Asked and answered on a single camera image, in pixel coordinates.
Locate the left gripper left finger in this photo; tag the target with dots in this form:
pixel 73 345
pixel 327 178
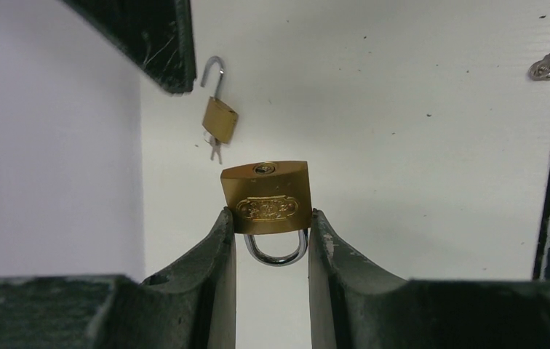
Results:
pixel 191 303

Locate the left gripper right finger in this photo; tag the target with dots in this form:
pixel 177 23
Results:
pixel 355 303

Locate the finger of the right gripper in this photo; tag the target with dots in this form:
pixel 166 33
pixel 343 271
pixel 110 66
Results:
pixel 156 35

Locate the large brass padlock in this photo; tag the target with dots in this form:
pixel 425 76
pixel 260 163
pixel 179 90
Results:
pixel 219 118

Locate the small brass padlock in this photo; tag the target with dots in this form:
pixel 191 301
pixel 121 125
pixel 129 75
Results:
pixel 266 198

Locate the small silver key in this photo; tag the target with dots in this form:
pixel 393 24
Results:
pixel 540 70

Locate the silver keys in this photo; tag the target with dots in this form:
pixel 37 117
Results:
pixel 215 144

